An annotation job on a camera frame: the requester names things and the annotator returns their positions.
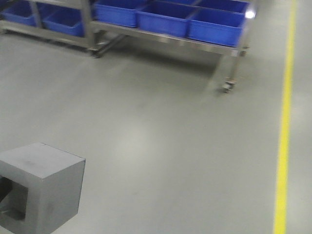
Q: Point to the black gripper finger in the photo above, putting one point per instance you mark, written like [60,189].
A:
[5,187]

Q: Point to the gray square hollow base block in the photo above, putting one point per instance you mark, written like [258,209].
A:
[46,191]

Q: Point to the steel cart with blue bins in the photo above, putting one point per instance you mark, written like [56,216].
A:
[214,26]

